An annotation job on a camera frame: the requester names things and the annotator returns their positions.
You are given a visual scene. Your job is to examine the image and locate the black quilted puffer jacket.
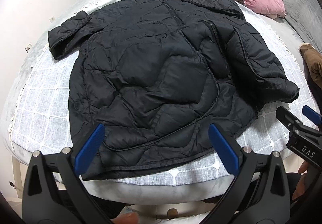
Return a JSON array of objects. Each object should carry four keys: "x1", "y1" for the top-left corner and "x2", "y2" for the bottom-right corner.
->
[{"x1": 48, "y1": 0, "x2": 300, "y2": 180}]

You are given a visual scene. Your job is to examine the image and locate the person's right hand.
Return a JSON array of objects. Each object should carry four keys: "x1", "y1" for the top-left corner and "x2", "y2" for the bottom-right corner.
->
[{"x1": 292, "y1": 161, "x2": 309, "y2": 201}]

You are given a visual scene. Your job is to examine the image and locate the person's left hand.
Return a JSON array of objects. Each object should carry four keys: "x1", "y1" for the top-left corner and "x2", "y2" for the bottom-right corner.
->
[{"x1": 111, "y1": 212, "x2": 139, "y2": 224}]

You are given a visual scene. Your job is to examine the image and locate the brown garment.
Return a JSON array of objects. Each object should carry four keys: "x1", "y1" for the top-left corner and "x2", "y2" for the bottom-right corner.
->
[{"x1": 299, "y1": 43, "x2": 322, "y2": 88}]

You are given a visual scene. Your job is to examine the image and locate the grey quilted blanket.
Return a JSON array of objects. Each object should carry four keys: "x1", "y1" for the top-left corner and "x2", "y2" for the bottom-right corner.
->
[{"x1": 283, "y1": 0, "x2": 321, "y2": 51}]

